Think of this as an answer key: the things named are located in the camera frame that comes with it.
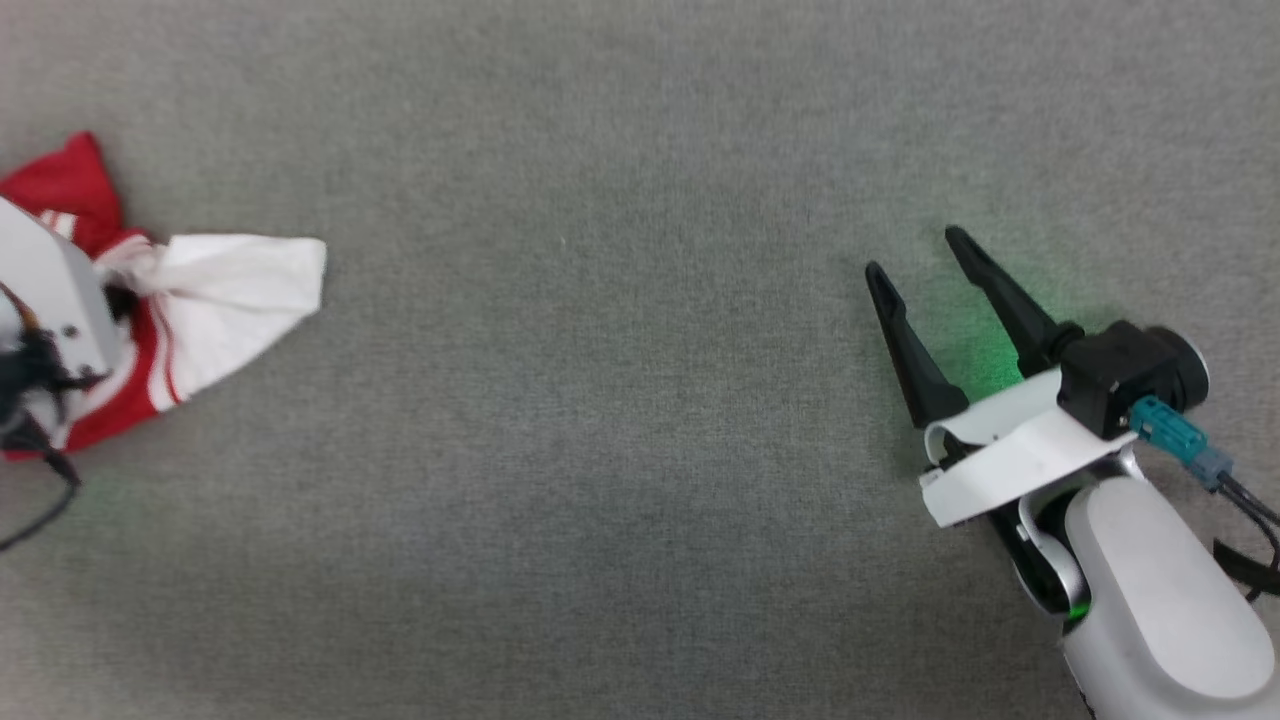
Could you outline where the teal right camera connector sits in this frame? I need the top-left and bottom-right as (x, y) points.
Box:
(1128, 395), (1237, 492)

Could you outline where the red and white basketball jersey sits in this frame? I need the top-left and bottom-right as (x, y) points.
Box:
(0, 130), (328, 463)

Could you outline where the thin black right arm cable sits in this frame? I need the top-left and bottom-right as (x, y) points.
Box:
(1212, 470), (1280, 603)

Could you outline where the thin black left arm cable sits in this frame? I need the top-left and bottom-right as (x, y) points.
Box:
(0, 285), (106, 553)

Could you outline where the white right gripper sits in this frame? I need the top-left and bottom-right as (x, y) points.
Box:
(864, 226), (1144, 619)

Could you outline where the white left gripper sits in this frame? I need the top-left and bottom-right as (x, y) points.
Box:
(0, 196), (142, 457)

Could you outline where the grey fabric sofa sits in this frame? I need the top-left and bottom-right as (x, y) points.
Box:
(0, 0), (1280, 720)

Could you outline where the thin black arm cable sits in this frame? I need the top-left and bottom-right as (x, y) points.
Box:
(1212, 470), (1280, 603)
(0, 285), (106, 553)

